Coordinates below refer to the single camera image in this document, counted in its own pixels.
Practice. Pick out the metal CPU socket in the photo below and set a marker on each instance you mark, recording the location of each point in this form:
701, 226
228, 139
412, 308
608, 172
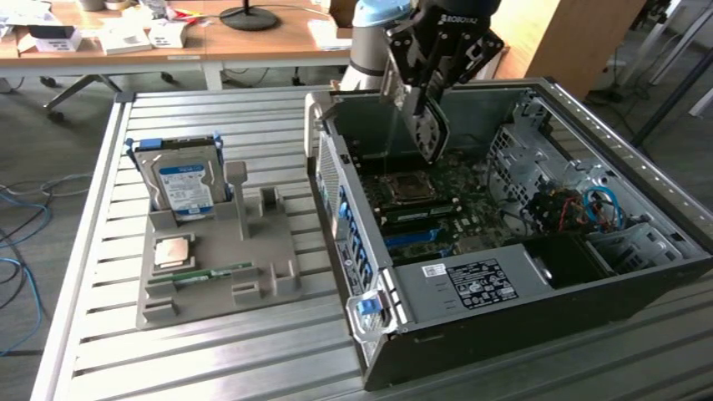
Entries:
409, 189

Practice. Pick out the grey leg with casters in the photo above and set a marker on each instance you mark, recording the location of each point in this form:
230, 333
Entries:
72, 89

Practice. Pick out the open black PC case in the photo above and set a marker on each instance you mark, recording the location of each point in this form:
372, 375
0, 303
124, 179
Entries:
501, 334

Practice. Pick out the red yellow packet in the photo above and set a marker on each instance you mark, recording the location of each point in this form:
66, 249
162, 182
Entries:
184, 16

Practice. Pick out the tape roll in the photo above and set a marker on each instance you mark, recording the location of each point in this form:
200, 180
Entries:
118, 5

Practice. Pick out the flat white box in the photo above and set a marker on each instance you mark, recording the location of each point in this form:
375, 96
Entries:
126, 42

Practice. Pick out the black monitor stand base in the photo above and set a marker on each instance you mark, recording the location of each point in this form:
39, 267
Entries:
251, 18

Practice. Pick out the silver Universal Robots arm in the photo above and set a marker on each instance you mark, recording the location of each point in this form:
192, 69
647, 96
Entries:
368, 54

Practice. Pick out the grey parts rack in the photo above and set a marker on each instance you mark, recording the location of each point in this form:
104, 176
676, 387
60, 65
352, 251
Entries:
223, 246

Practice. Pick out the small white box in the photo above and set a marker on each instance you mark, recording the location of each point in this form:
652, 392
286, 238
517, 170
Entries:
167, 35

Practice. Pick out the green RAM stick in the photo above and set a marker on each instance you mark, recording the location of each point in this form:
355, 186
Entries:
423, 213
200, 277

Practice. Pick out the white paper stack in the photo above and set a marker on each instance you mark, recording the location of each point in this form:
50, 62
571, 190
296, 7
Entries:
328, 35

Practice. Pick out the green motherboard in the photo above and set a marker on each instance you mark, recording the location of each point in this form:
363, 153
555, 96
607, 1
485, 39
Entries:
479, 204

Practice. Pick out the wooden desk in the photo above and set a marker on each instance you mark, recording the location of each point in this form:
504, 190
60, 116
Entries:
196, 42

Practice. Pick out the blue case release latch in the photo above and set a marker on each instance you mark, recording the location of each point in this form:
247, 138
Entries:
368, 307

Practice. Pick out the silver disk bay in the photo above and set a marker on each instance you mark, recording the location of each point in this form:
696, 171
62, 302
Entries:
640, 246

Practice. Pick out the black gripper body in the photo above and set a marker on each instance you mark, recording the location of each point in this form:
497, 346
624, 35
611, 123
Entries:
456, 25

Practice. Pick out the black and white box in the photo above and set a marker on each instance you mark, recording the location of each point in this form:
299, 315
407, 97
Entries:
56, 42

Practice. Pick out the blue expansion slot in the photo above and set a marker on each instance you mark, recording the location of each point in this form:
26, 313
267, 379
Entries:
412, 239

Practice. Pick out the hard disk with blue carrier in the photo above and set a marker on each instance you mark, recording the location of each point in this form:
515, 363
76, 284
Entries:
184, 188

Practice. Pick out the pile of papers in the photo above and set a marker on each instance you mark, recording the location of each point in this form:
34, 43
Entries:
28, 14

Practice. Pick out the grey cup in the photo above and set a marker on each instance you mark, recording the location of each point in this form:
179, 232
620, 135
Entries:
92, 4

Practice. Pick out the black GPU graphics card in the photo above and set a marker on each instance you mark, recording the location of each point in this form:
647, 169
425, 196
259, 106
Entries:
432, 138

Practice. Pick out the wooden cabinet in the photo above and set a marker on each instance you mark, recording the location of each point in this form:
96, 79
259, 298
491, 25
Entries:
591, 42

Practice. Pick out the copper-topped CPU chip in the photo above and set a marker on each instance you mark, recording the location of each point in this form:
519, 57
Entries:
170, 252

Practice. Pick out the grey power supply unit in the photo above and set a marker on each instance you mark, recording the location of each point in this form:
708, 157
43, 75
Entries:
423, 292

